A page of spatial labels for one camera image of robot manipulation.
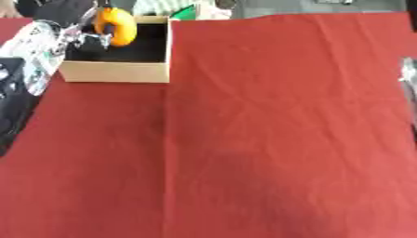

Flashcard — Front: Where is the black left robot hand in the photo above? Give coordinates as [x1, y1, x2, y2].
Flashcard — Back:
[14, 0, 116, 50]

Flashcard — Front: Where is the orange curved toy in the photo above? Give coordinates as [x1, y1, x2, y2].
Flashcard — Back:
[92, 7, 141, 47]

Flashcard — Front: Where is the tan cardboard box black inside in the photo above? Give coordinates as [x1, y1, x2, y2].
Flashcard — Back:
[57, 15, 175, 84]

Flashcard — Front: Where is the person's hand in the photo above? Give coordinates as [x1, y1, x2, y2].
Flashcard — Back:
[0, 0, 25, 19]

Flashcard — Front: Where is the green flat object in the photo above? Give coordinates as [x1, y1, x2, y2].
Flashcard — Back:
[169, 4, 199, 21]

